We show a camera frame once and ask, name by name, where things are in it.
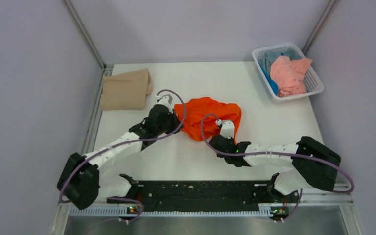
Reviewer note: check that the grey blue t shirt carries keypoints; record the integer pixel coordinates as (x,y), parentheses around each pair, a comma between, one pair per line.
(268,58)

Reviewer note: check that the white plastic laundry basket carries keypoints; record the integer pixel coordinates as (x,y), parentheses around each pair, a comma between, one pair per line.
(311,81)

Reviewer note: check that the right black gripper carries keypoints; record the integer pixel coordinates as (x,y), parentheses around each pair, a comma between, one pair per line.
(218,155)

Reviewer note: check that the pink t shirt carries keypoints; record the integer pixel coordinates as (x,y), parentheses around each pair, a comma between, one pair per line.
(289,75)

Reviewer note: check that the folded beige t shirt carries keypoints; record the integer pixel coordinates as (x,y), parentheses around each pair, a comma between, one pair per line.
(126,91)

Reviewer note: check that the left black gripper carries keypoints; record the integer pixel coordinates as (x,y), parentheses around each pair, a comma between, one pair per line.
(176,120)

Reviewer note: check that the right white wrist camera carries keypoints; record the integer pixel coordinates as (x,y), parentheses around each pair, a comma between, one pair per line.
(226,128)

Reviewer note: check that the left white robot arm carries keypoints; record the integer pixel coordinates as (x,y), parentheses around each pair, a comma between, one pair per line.
(80,181)

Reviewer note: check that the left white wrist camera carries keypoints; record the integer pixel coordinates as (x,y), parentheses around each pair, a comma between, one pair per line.
(165,100)

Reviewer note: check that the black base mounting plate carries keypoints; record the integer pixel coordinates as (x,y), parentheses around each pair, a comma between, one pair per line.
(206,196)

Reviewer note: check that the orange t shirt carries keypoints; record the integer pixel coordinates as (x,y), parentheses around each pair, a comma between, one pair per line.
(205,107)

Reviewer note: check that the aluminium frame rail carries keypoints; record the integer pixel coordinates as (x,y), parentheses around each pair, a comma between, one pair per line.
(61,216)

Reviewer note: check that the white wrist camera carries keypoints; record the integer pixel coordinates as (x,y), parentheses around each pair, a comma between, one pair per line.
(165,100)
(226,128)

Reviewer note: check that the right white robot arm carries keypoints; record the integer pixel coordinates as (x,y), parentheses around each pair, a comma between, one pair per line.
(307,163)

